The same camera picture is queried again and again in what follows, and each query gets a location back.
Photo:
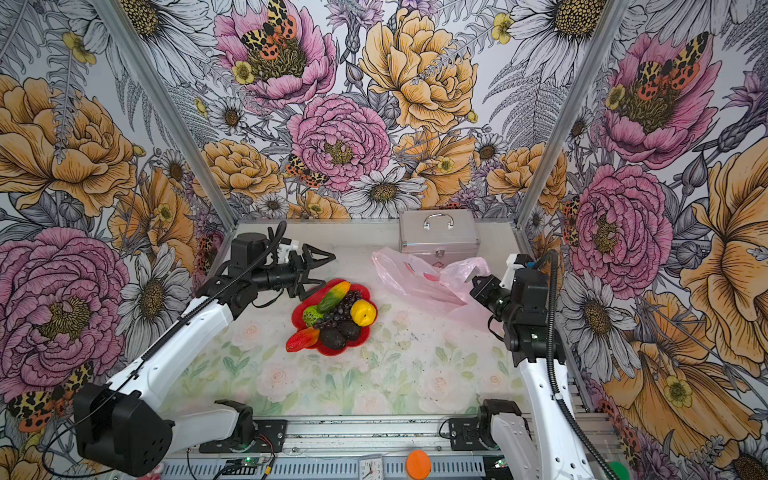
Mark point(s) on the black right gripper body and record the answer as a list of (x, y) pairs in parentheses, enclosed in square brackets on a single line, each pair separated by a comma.
[(494, 298)]

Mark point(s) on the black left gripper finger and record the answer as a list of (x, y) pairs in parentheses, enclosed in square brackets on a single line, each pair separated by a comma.
[(304, 287), (310, 257)]

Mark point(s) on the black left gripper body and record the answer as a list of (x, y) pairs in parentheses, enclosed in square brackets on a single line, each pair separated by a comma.
[(279, 274)]

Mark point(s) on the pink plastic bag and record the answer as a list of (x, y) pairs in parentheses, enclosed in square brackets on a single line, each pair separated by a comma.
[(441, 292)]

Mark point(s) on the red chili pepper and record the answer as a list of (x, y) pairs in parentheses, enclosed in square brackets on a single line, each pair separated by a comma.
[(303, 339)]

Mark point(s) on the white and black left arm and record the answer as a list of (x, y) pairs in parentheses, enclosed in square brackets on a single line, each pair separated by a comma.
[(119, 424)]

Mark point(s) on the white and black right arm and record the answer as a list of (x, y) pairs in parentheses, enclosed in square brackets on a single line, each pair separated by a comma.
[(548, 443)]

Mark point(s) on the red flower-shaped plate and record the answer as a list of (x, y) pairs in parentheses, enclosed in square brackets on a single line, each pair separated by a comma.
[(315, 299)]

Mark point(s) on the dark grape bunch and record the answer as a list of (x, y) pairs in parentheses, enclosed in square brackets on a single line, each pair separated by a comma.
[(340, 312)]

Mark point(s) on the dark avocado front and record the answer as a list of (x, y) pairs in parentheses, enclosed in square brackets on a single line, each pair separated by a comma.
[(332, 339)]

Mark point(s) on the dark avocado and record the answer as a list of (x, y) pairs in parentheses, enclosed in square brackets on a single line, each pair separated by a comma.
[(332, 339), (349, 330)]

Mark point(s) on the dark avocado rear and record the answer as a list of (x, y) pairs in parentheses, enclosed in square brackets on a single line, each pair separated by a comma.
[(349, 330)]

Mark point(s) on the silver metal case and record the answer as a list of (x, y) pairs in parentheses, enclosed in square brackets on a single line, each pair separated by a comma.
[(439, 237)]

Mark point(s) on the orange round button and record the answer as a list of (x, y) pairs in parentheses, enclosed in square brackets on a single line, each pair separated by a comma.
[(418, 465)]

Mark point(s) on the small white timer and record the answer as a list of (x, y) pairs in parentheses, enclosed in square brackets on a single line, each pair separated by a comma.
[(371, 468)]

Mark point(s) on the green capped white bottle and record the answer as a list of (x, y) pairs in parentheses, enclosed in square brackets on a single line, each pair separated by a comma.
[(620, 470)]

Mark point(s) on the aluminium corner post left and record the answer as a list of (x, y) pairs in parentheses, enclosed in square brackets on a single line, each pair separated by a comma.
[(142, 65)]

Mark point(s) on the aluminium corner post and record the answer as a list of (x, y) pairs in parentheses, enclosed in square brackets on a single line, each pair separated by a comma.
[(142, 65), (599, 48)]

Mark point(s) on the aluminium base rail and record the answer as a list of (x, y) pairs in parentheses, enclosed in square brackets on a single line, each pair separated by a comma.
[(331, 447)]

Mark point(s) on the aluminium corner post right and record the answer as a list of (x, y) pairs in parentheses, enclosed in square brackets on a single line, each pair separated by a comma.
[(599, 48)]

